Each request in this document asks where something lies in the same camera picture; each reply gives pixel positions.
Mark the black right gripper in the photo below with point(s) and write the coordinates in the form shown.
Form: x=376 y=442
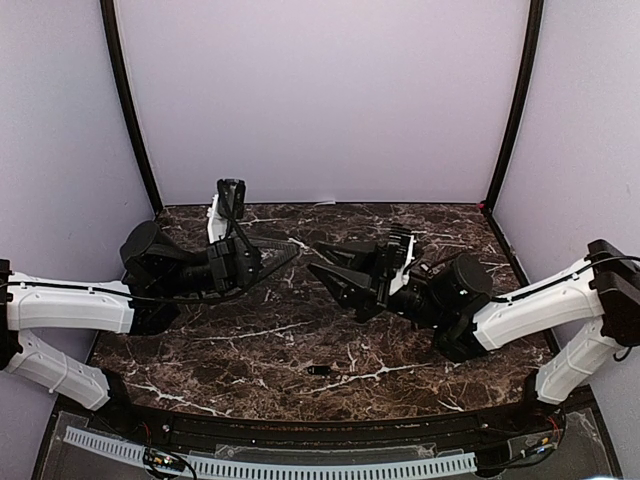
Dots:
x=369 y=254

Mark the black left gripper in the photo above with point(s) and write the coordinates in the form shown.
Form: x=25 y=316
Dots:
x=235 y=263

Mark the black left corner post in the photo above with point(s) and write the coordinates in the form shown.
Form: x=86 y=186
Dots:
x=126 y=101

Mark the right circuit board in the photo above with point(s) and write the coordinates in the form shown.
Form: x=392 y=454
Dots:
x=540 y=447

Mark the black front rail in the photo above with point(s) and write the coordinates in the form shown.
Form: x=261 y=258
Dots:
x=183 y=430

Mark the left circuit board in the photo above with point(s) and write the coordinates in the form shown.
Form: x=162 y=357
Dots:
x=157 y=460

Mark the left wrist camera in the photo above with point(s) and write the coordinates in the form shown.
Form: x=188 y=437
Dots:
x=226 y=209

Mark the circuit board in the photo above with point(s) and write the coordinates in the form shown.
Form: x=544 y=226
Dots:
x=157 y=460
x=540 y=447

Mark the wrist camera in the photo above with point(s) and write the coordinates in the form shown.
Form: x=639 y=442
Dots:
x=399 y=254
x=226 y=209

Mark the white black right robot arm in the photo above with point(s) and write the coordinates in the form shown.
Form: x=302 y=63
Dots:
x=468 y=321

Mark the white slotted cable duct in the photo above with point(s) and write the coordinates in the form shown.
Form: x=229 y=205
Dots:
x=202 y=467

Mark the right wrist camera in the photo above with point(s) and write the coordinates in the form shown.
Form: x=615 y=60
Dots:
x=399 y=254

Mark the black corner post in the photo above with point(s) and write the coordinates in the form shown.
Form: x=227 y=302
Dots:
x=527 y=60
x=126 y=101

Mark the key with black head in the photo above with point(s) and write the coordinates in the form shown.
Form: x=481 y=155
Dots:
x=319 y=370

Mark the black right corner post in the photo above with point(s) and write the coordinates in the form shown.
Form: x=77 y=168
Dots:
x=527 y=60

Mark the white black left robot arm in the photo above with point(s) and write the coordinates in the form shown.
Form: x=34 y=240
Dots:
x=160 y=277

